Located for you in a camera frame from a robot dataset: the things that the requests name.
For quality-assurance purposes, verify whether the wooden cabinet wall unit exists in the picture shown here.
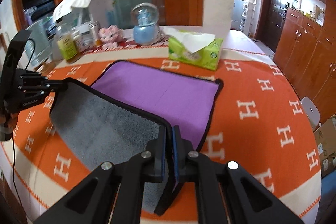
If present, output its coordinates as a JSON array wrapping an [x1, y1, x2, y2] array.
[[273, 0, 335, 123]]

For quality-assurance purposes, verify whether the white appliance with cloth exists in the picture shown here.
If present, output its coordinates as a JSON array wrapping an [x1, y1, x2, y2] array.
[[53, 0, 117, 34]]

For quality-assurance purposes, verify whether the person's left hand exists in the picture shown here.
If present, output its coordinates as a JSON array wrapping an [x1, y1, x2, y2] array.
[[0, 113, 19, 129]]

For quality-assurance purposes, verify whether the purple and grey towel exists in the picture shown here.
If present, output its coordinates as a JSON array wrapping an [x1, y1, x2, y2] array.
[[50, 60, 224, 215]]

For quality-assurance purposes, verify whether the green tissue box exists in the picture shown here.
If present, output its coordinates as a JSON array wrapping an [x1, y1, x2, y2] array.
[[162, 26, 224, 71]]

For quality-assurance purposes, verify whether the pink plush toy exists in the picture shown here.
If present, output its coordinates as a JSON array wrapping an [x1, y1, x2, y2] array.
[[98, 25, 123, 51]]

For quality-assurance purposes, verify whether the dark entrance door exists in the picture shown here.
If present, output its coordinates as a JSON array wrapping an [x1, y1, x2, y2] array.
[[263, 0, 289, 52]]

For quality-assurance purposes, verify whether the green label glass bottle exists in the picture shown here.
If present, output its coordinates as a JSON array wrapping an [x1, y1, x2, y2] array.
[[55, 18, 80, 64]]

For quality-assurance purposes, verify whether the small metal can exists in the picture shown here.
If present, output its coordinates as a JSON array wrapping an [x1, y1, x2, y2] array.
[[88, 21, 102, 47]]

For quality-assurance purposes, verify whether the blue snow globe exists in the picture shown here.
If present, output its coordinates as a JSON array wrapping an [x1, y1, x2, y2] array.
[[131, 2, 161, 46]]

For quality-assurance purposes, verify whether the cardboard box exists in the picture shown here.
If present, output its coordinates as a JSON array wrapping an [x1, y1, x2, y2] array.
[[314, 116, 336, 177]]

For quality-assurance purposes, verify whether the grey plastic stool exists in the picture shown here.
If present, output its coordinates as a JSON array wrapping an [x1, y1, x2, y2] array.
[[300, 97, 321, 130]]

